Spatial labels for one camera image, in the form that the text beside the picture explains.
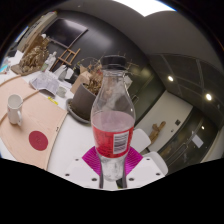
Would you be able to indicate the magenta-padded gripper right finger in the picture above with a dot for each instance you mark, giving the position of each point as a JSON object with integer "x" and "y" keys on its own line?
{"x": 146, "y": 170}

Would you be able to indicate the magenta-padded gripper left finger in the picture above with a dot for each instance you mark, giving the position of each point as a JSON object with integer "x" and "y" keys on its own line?
{"x": 80, "y": 170}

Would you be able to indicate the clear bottle with red label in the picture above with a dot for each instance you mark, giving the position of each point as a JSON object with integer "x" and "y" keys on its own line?
{"x": 111, "y": 133}

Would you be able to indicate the white plastic chair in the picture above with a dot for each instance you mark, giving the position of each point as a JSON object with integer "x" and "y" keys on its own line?
{"x": 140, "y": 140}
{"x": 160, "y": 161}

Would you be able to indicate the flat round red coaster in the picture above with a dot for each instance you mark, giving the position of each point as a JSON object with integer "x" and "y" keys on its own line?
{"x": 38, "y": 140}

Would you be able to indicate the grey plant saucer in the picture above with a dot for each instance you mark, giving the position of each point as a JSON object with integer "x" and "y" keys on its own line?
{"x": 71, "y": 111}

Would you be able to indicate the dried plant in grey pot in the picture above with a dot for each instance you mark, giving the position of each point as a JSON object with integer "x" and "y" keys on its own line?
{"x": 83, "y": 103}

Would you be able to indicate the beige canvas table mat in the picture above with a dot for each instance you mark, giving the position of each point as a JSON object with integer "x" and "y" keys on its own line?
{"x": 20, "y": 140}

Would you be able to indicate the small white cup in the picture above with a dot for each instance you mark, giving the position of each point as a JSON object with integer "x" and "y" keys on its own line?
{"x": 61, "y": 92}

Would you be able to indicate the brown cardboard box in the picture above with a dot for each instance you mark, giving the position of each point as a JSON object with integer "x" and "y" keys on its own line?
{"x": 78, "y": 81}

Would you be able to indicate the white printed mug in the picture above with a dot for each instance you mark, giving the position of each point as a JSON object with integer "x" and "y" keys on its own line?
{"x": 14, "y": 108}

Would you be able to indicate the grey printed newspaper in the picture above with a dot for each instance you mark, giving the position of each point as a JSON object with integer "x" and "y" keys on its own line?
{"x": 45, "y": 83}

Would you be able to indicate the group of white chairs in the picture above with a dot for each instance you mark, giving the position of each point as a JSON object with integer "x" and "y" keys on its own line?
{"x": 63, "y": 71}

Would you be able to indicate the wooden easel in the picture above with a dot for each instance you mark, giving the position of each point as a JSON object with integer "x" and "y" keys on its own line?
{"x": 66, "y": 58}

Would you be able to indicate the long ceiling light panel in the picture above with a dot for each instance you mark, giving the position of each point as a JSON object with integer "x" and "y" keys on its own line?
{"x": 146, "y": 6}

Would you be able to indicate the wooden figure by wall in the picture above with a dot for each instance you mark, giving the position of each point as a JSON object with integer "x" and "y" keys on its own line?
{"x": 156, "y": 131}

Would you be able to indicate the black wall screen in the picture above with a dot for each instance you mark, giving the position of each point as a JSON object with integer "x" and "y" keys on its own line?
{"x": 65, "y": 33}

